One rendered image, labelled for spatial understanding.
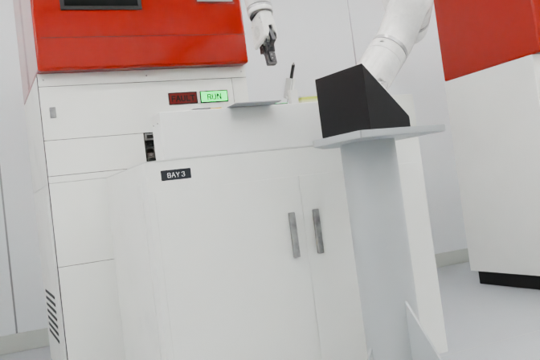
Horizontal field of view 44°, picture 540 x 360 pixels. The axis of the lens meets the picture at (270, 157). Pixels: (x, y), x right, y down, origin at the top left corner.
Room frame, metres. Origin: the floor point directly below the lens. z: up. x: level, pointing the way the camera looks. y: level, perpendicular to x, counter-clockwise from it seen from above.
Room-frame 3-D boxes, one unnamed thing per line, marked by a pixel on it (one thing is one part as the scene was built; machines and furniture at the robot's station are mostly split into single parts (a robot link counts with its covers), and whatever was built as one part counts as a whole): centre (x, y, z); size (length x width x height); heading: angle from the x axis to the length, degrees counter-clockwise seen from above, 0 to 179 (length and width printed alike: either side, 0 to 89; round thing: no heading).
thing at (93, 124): (2.56, 0.43, 1.02); 0.81 x 0.03 x 0.40; 114
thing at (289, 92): (2.44, -0.11, 1.03); 0.06 x 0.04 x 0.13; 24
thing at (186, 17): (2.85, 0.56, 1.52); 0.81 x 0.75 x 0.60; 114
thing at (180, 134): (2.08, 0.07, 0.89); 0.55 x 0.09 x 0.14; 114
